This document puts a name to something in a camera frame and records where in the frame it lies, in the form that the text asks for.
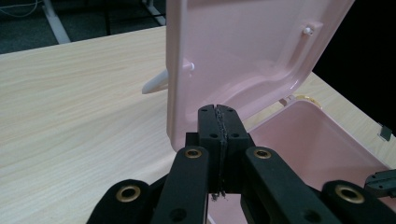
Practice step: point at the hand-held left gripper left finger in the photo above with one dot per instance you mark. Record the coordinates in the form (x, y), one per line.
(210, 124)

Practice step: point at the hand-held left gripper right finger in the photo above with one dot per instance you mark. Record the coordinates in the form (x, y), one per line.
(235, 130)

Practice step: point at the grey tape strip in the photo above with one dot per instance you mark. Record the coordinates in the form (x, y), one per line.
(385, 133)

